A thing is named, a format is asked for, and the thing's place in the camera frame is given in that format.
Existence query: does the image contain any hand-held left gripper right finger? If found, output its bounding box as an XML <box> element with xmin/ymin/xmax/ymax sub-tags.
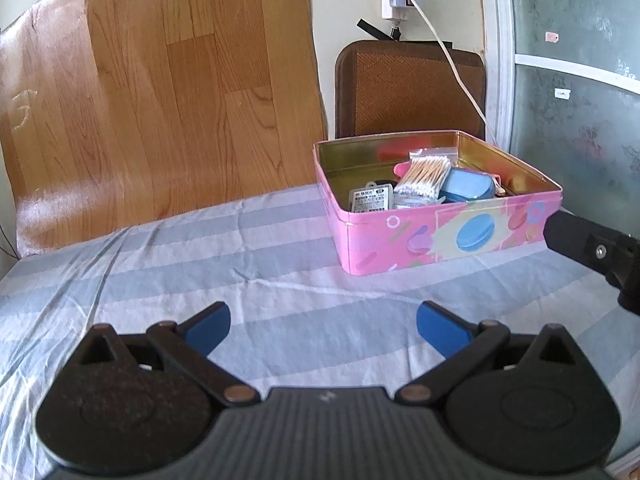
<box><xmin>395</xmin><ymin>301</ymin><xmax>588</xmax><ymax>406</ymax></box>

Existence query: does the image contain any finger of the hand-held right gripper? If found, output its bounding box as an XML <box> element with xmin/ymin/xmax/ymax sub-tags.
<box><xmin>544</xmin><ymin>211</ymin><xmax>640</xmax><ymax>317</ymax></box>

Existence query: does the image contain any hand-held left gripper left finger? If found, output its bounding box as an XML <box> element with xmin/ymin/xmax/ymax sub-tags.
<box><xmin>70</xmin><ymin>301</ymin><xmax>262</xmax><ymax>407</ymax></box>

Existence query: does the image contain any pink tin box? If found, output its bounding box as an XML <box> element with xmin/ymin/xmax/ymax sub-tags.
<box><xmin>313</xmin><ymin>130</ymin><xmax>563</xmax><ymax>277</ymax></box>

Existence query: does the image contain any striped bed sheet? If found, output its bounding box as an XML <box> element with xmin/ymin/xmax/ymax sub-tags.
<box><xmin>0</xmin><ymin>180</ymin><xmax>640</xmax><ymax>471</ymax></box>

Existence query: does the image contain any blue oval case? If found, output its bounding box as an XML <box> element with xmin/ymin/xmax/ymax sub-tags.
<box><xmin>440</xmin><ymin>167</ymin><xmax>497</xmax><ymax>204</ymax></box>

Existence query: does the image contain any frosted glass door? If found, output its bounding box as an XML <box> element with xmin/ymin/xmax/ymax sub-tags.
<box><xmin>487</xmin><ymin>0</ymin><xmax>640</xmax><ymax>241</ymax></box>

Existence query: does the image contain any small grey labelled packet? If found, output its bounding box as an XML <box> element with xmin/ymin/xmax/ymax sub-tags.
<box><xmin>348</xmin><ymin>186</ymin><xmax>393</xmax><ymax>212</ymax></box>

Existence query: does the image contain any cotton swab bag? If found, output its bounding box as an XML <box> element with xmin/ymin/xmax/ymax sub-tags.
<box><xmin>393</xmin><ymin>147</ymin><xmax>458</xmax><ymax>198</ymax></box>

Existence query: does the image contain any wood pattern sheet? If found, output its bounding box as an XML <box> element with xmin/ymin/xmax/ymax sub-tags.
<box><xmin>0</xmin><ymin>0</ymin><xmax>328</xmax><ymax>261</ymax></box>

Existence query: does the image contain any black tape strip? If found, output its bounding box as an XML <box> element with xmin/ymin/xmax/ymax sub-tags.
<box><xmin>356</xmin><ymin>19</ymin><xmax>388</xmax><ymax>41</ymax></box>

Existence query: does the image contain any long white cable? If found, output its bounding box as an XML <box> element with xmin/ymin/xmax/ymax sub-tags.
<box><xmin>395</xmin><ymin>0</ymin><xmax>501</xmax><ymax>146</ymax></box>

